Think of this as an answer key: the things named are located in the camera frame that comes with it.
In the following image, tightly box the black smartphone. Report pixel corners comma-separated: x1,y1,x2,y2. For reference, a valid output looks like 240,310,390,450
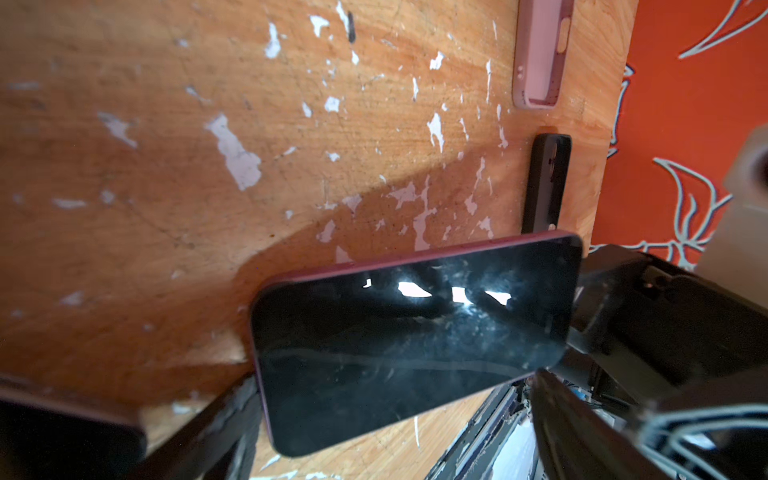
251,231,583,457
1,374,147,479

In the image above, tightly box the black phone case right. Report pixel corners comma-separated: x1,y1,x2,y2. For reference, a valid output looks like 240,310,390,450
521,133,572,234

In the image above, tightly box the pink phone case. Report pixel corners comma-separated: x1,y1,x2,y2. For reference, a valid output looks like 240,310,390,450
512,0,574,110

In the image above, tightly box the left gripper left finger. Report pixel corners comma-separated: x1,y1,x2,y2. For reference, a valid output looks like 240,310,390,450
128,373,262,479

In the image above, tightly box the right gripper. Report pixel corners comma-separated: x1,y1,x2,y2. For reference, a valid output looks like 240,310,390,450
563,245,767,414

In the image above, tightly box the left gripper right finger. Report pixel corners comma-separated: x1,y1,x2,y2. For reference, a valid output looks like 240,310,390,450
530,369,660,479

